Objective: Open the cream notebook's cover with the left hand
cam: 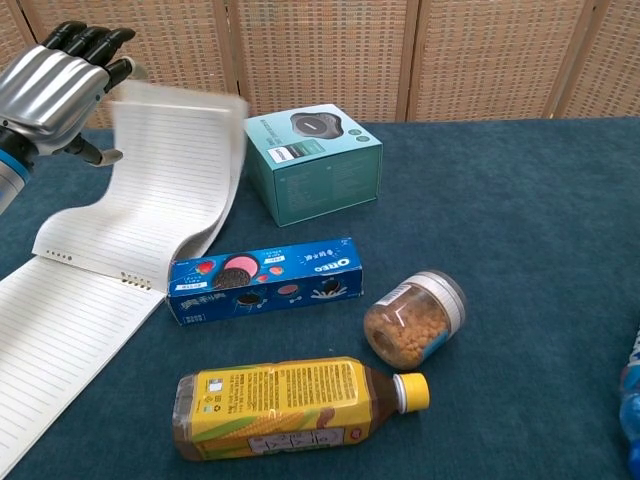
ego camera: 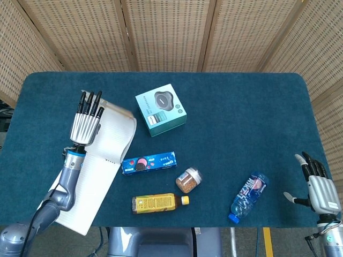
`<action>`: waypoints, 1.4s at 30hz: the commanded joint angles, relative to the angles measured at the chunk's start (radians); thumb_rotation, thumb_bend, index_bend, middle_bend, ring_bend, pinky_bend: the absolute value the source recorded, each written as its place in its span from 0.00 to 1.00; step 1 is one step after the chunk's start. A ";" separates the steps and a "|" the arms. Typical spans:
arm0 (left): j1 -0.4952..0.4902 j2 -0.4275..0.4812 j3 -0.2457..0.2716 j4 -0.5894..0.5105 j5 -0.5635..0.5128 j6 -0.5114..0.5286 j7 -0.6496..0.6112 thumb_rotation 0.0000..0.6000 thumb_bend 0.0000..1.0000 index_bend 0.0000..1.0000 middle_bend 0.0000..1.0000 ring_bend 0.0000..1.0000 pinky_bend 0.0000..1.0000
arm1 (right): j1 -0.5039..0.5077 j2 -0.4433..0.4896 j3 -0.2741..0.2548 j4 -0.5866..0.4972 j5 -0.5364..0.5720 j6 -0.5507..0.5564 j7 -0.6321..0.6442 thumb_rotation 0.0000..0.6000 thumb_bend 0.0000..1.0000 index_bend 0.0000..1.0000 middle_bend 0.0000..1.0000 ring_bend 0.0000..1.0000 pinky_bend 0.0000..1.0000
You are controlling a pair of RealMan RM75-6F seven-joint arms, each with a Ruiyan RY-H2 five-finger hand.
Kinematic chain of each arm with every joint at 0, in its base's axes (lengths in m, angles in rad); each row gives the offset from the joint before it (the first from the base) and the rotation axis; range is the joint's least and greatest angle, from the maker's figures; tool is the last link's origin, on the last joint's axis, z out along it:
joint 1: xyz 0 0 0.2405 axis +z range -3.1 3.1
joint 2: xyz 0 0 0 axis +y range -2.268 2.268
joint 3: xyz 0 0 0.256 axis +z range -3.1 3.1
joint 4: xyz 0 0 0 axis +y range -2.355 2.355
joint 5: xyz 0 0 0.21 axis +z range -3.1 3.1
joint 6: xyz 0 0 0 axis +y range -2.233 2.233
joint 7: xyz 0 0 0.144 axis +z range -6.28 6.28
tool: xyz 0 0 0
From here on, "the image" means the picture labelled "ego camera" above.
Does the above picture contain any dark equipment with cables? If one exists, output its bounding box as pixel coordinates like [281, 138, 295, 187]
[0, 100, 14, 150]

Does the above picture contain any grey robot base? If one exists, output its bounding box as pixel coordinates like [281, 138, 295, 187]
[107, 226, 225, 257]

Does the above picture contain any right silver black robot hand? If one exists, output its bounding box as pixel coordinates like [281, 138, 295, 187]
[283, 151, 342, 215]

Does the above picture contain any yellow-label tea bottle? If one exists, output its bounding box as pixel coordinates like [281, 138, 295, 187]
[131, 193, 190, 215]

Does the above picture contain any clear jar of orange snacks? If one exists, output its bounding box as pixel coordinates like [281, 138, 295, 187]
[175, 167, 204, 194]

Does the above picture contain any blue floor cable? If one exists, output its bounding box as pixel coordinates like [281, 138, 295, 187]
[91, 226, 108, 257]

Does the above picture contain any beige notebook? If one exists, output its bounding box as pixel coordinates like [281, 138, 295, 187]
[37, 89, 137, 236]

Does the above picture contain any white pole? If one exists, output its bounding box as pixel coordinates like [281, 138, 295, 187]
[229, 227, 238, 257]

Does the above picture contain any dark teal table cloth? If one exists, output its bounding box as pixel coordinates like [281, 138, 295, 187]
[0, 71, 334, 228]

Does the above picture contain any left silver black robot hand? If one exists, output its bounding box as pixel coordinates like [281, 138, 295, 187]
[70, 90, 105, 147]

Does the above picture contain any blue Pepsi bottle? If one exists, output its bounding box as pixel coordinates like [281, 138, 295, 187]
[228, 171, 270, 223]

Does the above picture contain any blue Oreo cookie box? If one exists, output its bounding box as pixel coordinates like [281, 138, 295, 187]
[122, 151, 177, 176]

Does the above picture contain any teal product box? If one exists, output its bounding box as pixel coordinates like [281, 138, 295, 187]
[135, 84, 188, 138]

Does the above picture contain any woven bamboo folding screen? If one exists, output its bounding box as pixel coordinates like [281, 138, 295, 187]
[0, 0, 343, 183]

